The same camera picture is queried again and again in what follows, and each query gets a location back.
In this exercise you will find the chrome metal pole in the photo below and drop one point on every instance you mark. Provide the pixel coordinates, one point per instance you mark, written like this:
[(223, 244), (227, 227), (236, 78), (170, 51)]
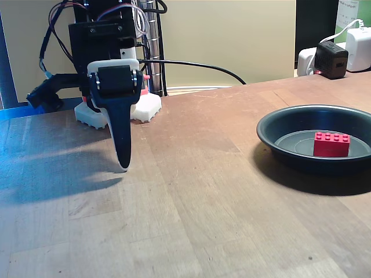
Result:
[(153, 43)]

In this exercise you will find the white power adapter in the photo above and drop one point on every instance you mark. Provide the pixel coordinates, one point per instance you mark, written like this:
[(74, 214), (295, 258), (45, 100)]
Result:
[(359, 49)]

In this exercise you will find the blue tape strip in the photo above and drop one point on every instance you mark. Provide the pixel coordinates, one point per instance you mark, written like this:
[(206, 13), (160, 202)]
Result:
[(14, 113)]

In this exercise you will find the black power adapter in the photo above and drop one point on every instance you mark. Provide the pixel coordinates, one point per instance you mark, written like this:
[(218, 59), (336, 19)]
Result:
[(330, 58)]

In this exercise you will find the dark vertical frame post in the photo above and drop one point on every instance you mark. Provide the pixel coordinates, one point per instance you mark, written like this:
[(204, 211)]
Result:
[(7, 72)]

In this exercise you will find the red lego block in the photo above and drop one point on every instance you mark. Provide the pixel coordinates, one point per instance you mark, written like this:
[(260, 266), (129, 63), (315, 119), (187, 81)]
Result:
[(330, 147)]

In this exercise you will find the green and white paper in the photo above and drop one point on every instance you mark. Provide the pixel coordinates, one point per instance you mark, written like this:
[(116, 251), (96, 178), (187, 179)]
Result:
[(362, 8)]

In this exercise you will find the dark round metal bin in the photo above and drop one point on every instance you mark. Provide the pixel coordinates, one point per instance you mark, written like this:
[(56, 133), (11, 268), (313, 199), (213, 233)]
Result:
[(290, 121)]

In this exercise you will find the dark monitor panel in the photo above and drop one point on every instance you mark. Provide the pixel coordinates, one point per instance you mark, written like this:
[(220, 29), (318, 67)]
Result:
[(316, 20)]

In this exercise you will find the white wall plug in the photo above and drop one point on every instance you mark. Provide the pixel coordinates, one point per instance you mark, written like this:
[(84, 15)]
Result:
[(304, 60)]

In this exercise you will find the red and black table clamp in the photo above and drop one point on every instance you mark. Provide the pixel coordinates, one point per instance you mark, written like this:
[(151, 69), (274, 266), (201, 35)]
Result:
[(144, 87), (84, 99)]

